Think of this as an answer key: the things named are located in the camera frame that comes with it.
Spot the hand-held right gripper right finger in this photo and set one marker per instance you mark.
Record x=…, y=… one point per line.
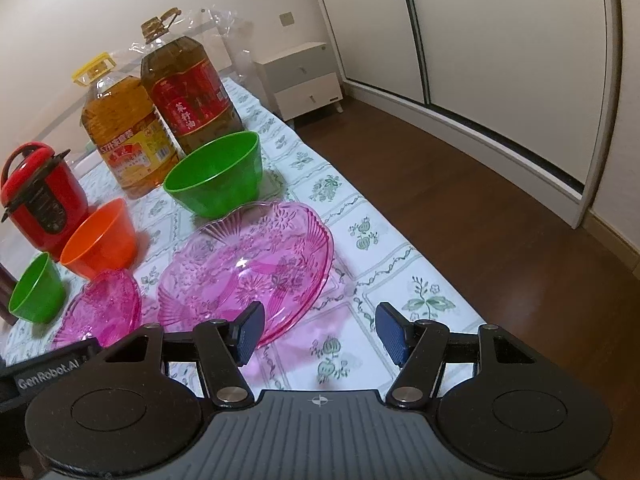
x=393, y=334

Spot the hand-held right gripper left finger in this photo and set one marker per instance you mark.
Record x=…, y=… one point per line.
x=249, y=334

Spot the large pink transparent plate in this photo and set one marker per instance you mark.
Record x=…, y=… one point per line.
x=250, y=260

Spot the green plastic bowl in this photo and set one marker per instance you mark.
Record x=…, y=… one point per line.
x=235, y=170
x=40, y=296

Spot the small pink transparent plate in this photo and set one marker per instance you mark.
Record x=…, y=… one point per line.
x=100, y=306

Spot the orange plastic bowl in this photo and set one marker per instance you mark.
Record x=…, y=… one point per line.
x=111, y=246

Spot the brown cylindrical canister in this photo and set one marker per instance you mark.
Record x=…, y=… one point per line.
x=4, y=291

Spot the green floral checked tablecloth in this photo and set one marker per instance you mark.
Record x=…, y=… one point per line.
x=350, y=220

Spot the red electric pressure cooker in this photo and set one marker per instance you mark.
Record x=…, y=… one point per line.
x=50, y=200

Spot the yellow cap cooking oil bottle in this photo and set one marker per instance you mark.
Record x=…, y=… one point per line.
x=125, y=127

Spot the red label cooking oil bottle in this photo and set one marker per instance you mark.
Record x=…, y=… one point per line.
x=190, y=95

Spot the white nightstand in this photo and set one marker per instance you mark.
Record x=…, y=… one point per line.
x=300, y=76

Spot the white sliding door wardrobe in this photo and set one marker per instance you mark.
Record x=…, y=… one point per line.
x=500, y=60

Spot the wall socket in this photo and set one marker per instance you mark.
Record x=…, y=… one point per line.
x=286, y=19

